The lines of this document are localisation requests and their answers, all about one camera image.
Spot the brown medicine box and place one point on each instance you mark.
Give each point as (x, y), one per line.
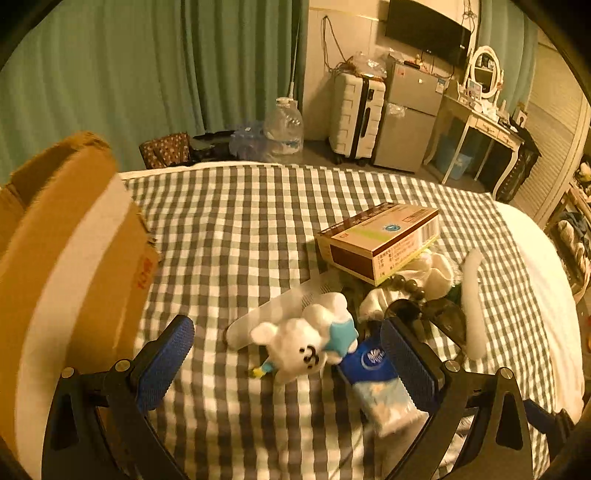
(378, 230)

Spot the wardrobe shelf with clothes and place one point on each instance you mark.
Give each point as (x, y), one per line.
(572, 230)

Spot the white cloth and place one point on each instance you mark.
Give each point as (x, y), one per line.
(438, 272)

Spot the white plush toy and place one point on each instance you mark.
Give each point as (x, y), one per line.
(295, 341)

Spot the white dressing table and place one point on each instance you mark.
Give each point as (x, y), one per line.
(480, 122)

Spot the black sunglasses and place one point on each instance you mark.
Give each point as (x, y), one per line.
(448, 318)

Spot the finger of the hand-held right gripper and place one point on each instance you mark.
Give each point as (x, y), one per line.
(539, 414)

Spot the black hanging bag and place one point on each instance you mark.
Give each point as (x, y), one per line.
(519, 161)

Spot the white suitcase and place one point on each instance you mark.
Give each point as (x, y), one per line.
(351, 115)

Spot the black wall television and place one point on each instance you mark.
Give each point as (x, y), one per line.
(425, 27)

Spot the large clear water jug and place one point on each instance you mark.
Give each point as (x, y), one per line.
(282, 129)

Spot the brown patterned bag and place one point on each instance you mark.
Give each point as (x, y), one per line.
(164, 150)

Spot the white foam tube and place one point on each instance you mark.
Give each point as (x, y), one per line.
(473, 314)

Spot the brown cardboard box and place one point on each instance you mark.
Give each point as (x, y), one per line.
(69, 258)

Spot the black clothes pile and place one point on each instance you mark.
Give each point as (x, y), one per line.
(210, 145)

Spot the white oval mirror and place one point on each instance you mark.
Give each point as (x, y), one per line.
(473, 69)

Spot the blue bin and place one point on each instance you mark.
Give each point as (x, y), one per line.
(455, 159)

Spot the white louvred wardrobe door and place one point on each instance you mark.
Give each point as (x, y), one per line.
(554, 134)

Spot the clear plastic bag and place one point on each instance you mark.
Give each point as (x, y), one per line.
(369, 64)

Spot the green curtain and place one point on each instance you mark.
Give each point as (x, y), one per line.
(508, 46)
(138, 69)

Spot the blue tissue pack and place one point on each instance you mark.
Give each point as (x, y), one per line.
(374, 383)

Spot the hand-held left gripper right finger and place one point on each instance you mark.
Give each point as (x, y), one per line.
(410, 364)

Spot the grey small fridge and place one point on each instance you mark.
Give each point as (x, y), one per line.
(406, 129)

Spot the pack of water bottles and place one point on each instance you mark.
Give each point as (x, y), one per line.
(247, 141)

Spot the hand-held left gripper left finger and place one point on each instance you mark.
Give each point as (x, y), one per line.
(166, 364)

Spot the grey checkered cloth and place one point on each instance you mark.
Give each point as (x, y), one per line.
(240, 240)

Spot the white mop stick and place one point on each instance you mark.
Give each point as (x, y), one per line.
(294, 55)

